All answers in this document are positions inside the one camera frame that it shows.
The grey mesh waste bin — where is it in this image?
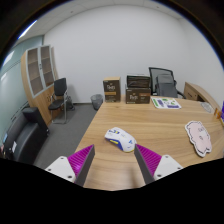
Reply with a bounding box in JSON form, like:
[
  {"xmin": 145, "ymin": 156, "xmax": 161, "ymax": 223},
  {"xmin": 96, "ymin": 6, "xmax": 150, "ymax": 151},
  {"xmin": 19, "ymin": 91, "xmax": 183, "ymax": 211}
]
[{"xmin": 90, "ymin": 93, "xmax": 104, "ymax": 111}]

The wide brown cardboard box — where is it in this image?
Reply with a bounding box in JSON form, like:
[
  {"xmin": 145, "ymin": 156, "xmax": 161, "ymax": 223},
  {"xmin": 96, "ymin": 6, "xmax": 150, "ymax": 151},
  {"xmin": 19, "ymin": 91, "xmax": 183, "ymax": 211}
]
[{"xmin": 125, "ymin": 86, "xmax": 152, "ymax": 105}]

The black mesh office chair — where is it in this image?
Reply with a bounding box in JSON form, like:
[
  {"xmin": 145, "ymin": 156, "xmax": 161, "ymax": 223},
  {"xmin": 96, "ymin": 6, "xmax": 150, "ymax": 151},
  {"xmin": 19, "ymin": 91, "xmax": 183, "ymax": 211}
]
[{"xmin": 148, "ymin": 66, "xmax": 187, "ymax": 100}]

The wooden shelf unit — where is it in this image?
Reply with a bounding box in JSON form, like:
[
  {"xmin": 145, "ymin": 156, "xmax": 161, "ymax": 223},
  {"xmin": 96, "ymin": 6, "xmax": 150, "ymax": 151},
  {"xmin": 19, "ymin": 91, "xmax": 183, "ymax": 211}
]
[{"xmin": 20, "ymin": 44, "xmax": 59, "ymax": 127}]

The black leather sofa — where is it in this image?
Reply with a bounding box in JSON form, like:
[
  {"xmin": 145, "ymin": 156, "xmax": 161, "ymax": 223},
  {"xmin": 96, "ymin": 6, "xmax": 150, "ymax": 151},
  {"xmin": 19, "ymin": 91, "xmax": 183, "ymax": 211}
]
[{"xmin": 2, "ymin": 106, "xmax": 50, "ymax": 166}]

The black visitor chair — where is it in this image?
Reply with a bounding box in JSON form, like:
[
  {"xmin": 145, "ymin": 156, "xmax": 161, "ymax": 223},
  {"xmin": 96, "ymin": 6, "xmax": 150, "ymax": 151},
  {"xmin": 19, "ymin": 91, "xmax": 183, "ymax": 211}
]
[{"xmin": 48, "ymin": 77, "xmax": 73, "ymax": 125}]

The wooden side desk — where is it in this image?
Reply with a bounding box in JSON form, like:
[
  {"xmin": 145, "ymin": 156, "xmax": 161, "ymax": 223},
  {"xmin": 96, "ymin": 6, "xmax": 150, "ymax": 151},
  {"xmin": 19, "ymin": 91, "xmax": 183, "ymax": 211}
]
[{"xmin": 183, "ymin": 81, "xmax": 221, "ymax": 111}]

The black cardboard box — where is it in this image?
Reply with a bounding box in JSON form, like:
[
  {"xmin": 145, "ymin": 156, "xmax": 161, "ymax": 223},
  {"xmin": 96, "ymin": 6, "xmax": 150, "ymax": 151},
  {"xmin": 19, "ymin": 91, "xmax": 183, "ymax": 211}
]
[{"xmin": 126, "ymin": 74, "xmax": 151, "ymax": 89}]

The tall brown cardboard box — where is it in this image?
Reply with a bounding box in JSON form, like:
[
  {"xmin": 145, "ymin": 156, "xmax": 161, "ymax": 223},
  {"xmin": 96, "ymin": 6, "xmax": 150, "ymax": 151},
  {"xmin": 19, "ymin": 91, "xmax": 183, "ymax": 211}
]
[{"xmin": 102, "ymin": 76, "xmax": 122, "ymax": 103}]

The white blue yellow computer mouse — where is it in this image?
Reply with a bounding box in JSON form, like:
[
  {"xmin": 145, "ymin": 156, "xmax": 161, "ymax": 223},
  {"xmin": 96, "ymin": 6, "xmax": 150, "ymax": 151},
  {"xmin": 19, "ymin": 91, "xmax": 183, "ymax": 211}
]
[{"xmin": 104, "ymin": 126, "xmax": 138, "ymax": 153}]

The white sticker sheet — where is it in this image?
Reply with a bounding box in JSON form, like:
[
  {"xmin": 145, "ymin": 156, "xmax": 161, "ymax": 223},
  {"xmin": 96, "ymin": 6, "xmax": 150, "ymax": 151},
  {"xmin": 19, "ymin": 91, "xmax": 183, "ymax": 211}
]
[{"xmin": 150, "ymin": 96, "xmax": 183, "ymax": 110}]

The long ceiling light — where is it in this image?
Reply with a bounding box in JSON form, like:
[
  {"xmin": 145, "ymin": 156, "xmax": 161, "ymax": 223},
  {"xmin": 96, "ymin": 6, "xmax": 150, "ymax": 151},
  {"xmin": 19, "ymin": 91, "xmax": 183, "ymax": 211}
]
[{"xmin": 18, "ymin": 19, "xmax": 38, "ymax": 40}]

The pink pig-shaped mouse pad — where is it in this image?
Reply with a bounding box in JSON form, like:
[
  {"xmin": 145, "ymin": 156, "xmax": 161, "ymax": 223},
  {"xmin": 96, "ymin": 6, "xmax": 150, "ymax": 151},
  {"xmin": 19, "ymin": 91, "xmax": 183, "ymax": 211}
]
[{"xmin": 184, "ymin": 120, "xmax": 213, "ymax": 158}]

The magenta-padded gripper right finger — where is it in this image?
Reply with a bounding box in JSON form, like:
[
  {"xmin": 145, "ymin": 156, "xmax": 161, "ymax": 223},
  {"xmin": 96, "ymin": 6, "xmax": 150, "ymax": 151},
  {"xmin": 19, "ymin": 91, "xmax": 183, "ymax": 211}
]
[{"xmin": 133, "ymin": 143, "xmax": 184, "ymax": 185}]

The grey bag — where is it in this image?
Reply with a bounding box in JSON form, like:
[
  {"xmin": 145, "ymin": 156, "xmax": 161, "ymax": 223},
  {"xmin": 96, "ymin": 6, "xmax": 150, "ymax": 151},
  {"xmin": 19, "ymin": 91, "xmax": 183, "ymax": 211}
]
[{"xmin": 155, "ymin": 74, "xmax": 179, "ymax": 98}]

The small orange box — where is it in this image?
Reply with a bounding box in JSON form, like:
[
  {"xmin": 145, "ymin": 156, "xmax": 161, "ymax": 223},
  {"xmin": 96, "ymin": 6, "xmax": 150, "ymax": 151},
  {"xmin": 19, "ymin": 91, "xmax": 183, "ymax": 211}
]
[{"xmin": 213, "ymin": 107, "xmax": 223, "ymax": 120}]

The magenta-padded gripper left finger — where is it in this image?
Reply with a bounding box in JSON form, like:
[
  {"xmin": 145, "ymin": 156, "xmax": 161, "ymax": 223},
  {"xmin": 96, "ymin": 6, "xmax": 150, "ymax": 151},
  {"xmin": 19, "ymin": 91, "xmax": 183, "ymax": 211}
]
[{"xmin": 44, "ymin": 143, "xmax": 96, "ymax": 188}]

